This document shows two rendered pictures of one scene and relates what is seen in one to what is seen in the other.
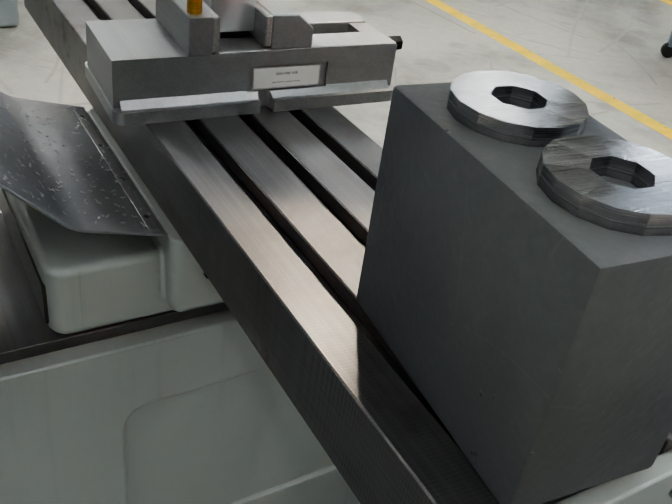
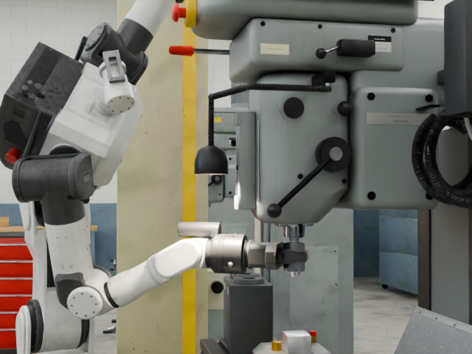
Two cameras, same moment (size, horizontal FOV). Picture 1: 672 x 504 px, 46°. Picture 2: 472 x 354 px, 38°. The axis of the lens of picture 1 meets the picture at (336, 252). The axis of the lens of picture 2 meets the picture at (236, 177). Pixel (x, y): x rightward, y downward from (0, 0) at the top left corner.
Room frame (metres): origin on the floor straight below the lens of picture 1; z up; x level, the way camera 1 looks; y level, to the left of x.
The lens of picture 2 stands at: (2.31, 0.63, 1.38)
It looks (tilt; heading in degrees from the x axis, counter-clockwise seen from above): 1 degrees up; 203
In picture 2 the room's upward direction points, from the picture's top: straight up
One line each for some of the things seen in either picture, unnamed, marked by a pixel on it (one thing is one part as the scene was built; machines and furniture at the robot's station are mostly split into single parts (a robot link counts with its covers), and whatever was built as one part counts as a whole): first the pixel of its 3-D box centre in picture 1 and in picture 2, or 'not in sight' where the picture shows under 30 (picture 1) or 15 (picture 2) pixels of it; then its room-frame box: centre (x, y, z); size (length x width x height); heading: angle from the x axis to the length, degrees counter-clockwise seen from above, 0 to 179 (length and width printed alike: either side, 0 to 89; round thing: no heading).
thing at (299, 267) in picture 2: not in sight; (293, 258); (0.88, 0.16, 1.23); 0.05 x 0.05 x 0.06
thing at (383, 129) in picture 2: not in sight; (377, 150); (0.77, 0.32, 1.47); 0.24 x 0.19 x 0.26; 34
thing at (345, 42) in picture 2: not in sight; (343, 50); (0.95, 0.29, 1.66); 0.12 x 0.04 x 0.04; 124
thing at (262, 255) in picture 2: not in sight; (253, 255); (0.89, 0.07, 1.24); 0.13 x 0.12 x 0.10; 11
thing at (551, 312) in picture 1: (524, 266); (246, 310); (0.44, -0.13, 1.03); 0.22 x 0.12 x 0.20; 29
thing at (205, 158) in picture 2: not in sight; (211, 159); (0.99, 0.01, 1.45); 0.07 x 0.07 x 0.06
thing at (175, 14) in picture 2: not in sight; (179, 12); (1.02, -0.05, 1.76); 0.04 x 0.03 x 0.04; 34
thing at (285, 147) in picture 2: not in sight; (296, 149); (0.87, 0.16, 1.47); 0.21 x 0.19 x 0.32; 34
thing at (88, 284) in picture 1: (219, 194); not in sight; (0.88, 0.16, 0.79); 0.50 x 0.35 x 0.12; 124
